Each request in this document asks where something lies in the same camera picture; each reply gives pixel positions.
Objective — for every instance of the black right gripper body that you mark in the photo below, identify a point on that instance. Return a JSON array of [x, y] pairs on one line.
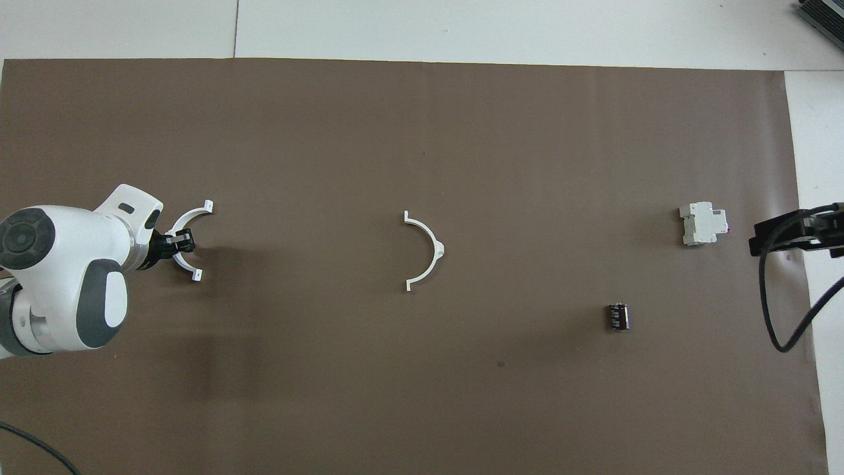
[[829, 231]]

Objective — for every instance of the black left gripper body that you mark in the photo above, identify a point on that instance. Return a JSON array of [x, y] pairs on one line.
[[157, 249]]

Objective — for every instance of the white half pipe clamp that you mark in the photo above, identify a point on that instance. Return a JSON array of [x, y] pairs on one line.
[[198, 212], [435, 249]]

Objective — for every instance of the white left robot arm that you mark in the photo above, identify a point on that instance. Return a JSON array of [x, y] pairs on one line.
[[66, 264]]

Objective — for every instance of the white circuit breaker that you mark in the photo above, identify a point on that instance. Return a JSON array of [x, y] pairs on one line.
[[702, 224]]

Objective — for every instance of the black cylindrical capacitor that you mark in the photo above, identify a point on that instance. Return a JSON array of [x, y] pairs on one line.
[[618, 316]]

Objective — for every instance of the grey ribbed device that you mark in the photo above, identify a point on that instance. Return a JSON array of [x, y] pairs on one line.
[[824, 14]]

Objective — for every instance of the brown paper table mat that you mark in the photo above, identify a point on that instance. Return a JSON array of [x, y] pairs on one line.
[[395, 165]]

